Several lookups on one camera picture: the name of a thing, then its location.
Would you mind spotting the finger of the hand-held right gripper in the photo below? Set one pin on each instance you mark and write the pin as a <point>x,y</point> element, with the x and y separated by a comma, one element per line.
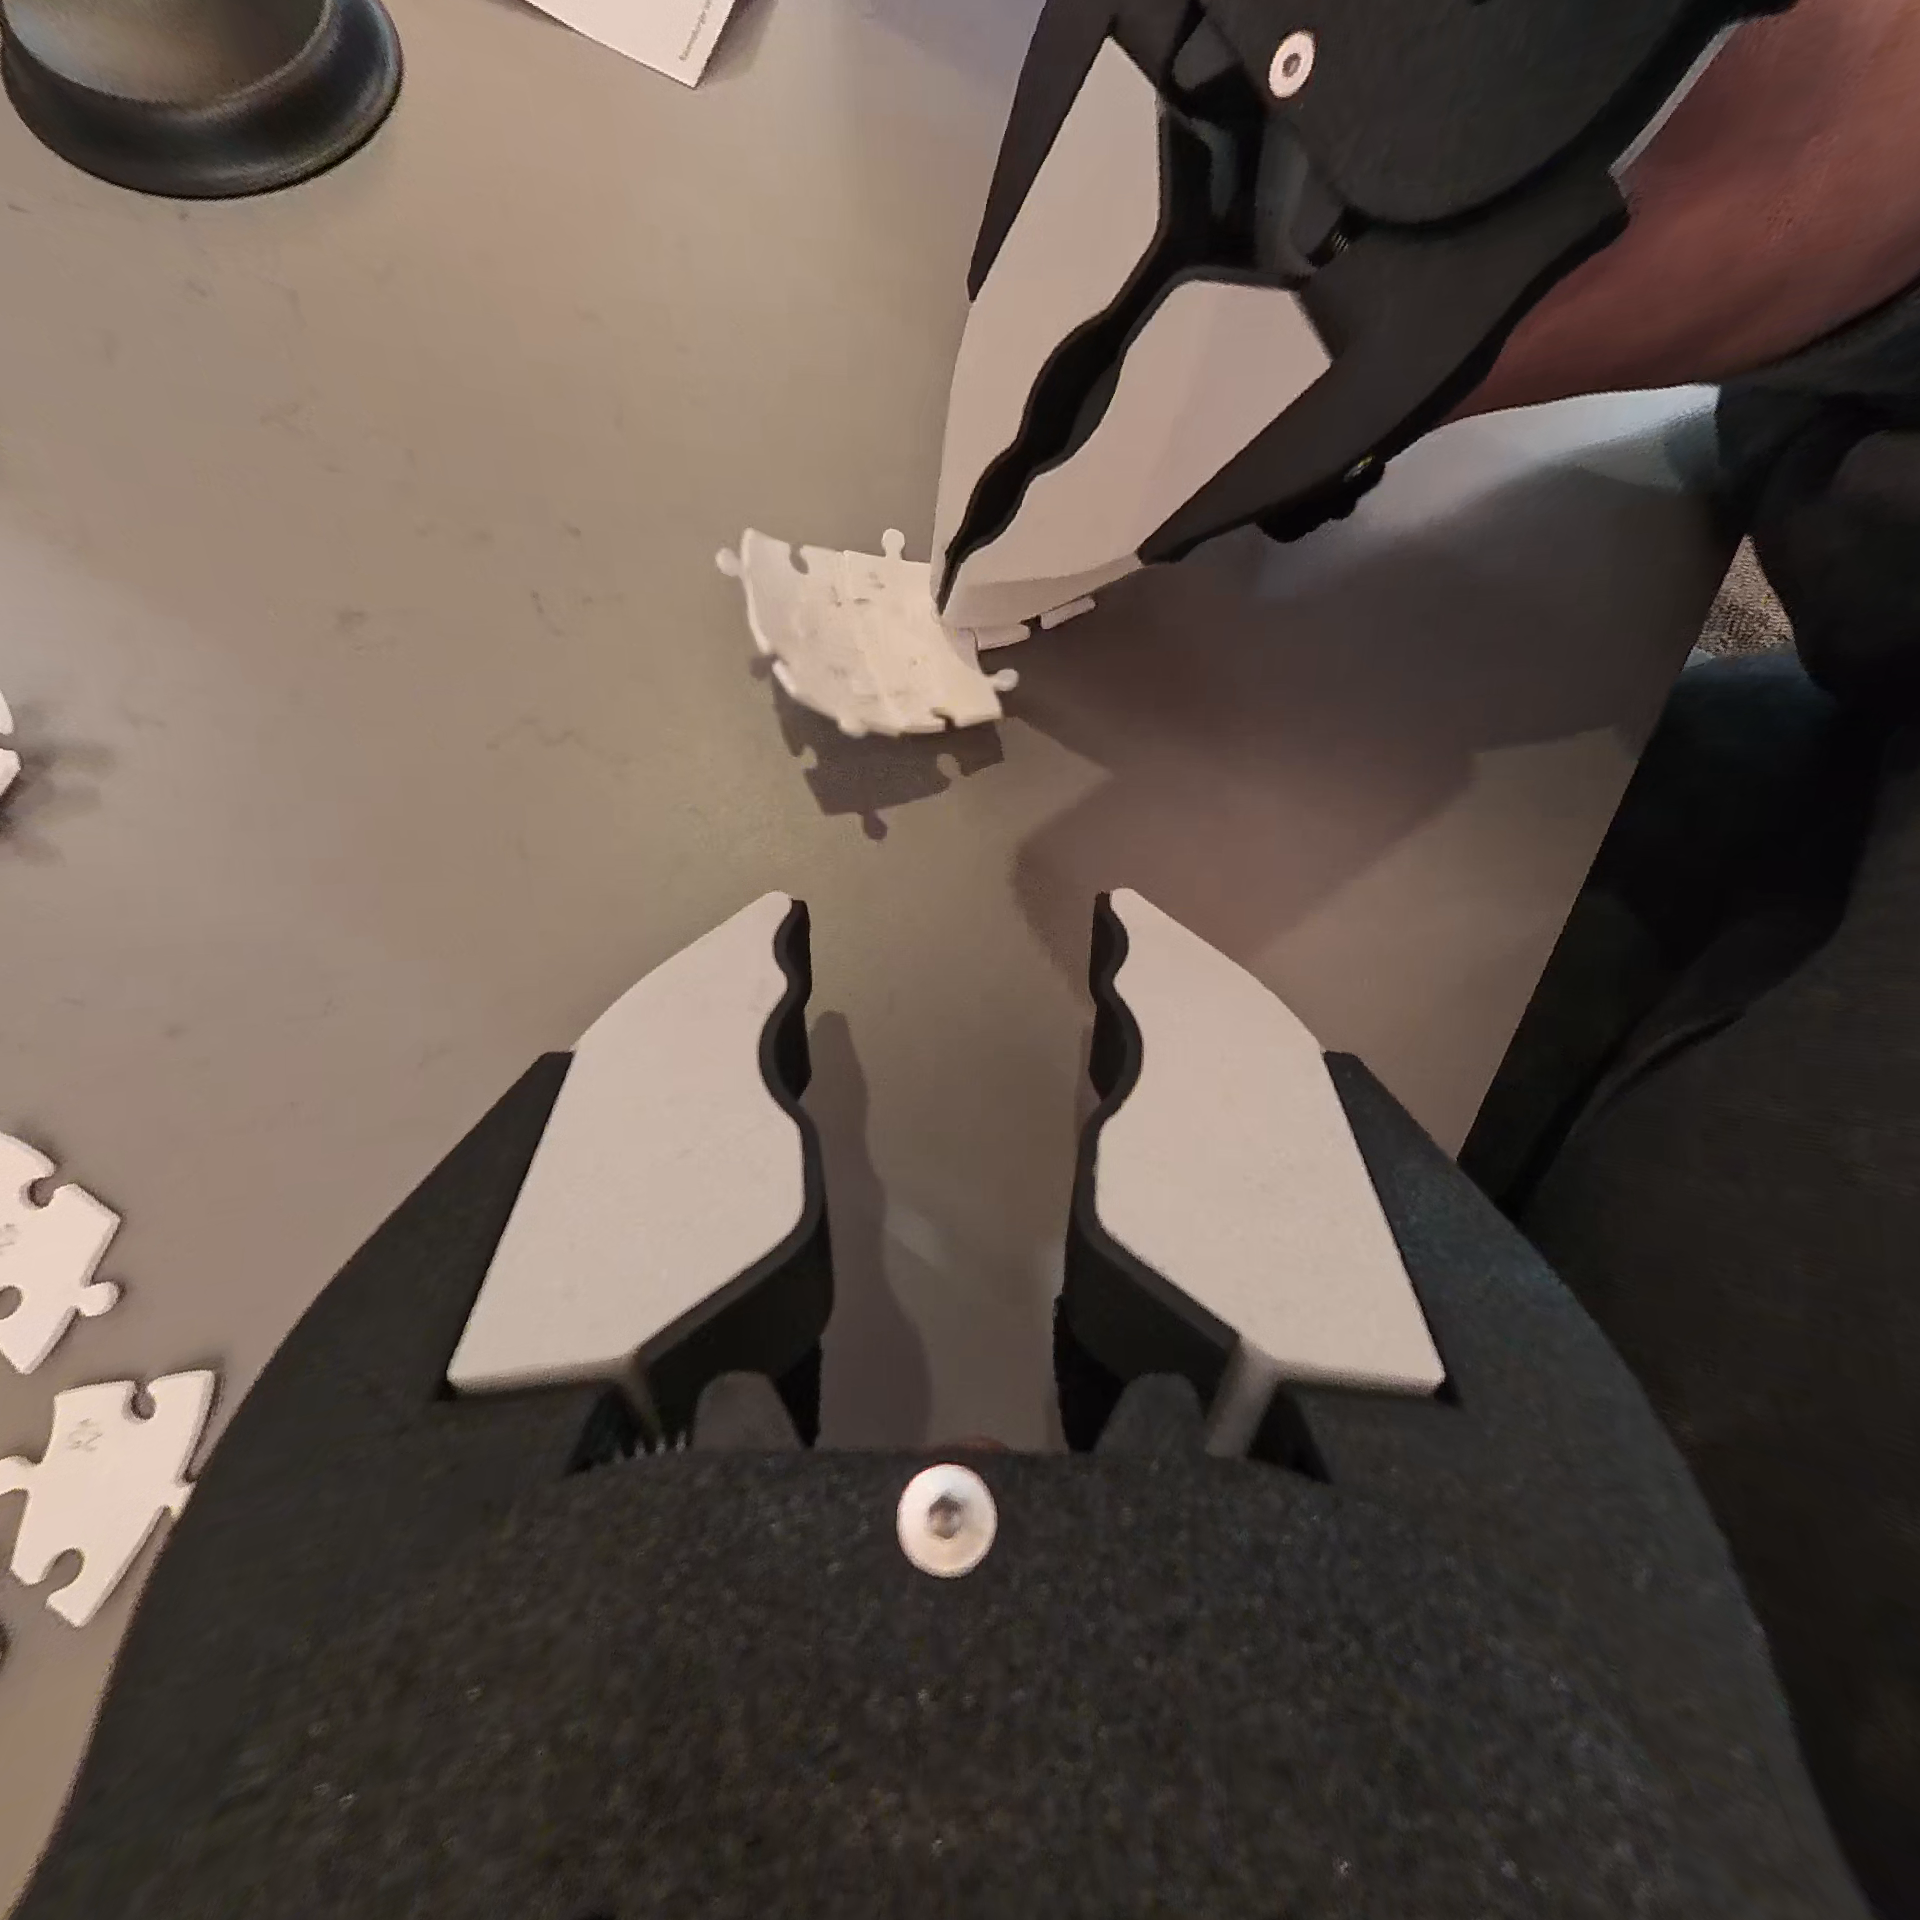
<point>1186,421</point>
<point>1050,285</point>

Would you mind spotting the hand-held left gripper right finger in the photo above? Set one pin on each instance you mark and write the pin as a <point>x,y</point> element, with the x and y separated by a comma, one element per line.
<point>1262,1184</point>

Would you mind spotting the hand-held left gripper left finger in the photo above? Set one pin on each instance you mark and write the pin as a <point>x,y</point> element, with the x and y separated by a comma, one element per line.
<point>643,1172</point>

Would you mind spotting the joined white puzzle section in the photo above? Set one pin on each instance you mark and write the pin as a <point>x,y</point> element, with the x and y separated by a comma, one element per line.
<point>871,643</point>

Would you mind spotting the person's right forearm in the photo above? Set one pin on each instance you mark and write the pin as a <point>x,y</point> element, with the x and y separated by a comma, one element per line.
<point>1725,270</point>

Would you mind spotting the scattered loose puzzle pieces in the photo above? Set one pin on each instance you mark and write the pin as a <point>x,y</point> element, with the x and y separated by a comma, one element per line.
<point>107,1470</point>

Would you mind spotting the white printed instruction sheet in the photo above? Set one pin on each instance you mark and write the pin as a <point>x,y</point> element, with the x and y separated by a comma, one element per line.
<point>643,35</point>

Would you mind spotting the black round desk grommet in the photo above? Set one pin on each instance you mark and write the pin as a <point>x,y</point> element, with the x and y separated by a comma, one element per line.
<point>197,129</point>

